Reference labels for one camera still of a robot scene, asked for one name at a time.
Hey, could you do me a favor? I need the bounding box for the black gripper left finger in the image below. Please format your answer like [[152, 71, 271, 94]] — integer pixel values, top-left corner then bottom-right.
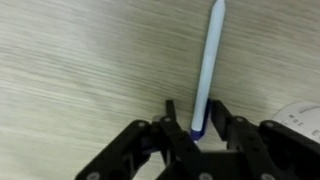
[[74, 99, 204, 180]]

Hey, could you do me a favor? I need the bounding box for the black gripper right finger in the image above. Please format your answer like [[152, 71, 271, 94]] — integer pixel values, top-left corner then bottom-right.
[[210, 99, 320, 180]]

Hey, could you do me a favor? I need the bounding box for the white pen with blue cap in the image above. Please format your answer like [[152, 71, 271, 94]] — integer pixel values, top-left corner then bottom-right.
[[190, 0, 227, 142]]

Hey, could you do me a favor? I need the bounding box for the clear plastic measuring mug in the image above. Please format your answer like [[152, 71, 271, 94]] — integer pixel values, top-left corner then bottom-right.
[[271, 101, 320, 145]]

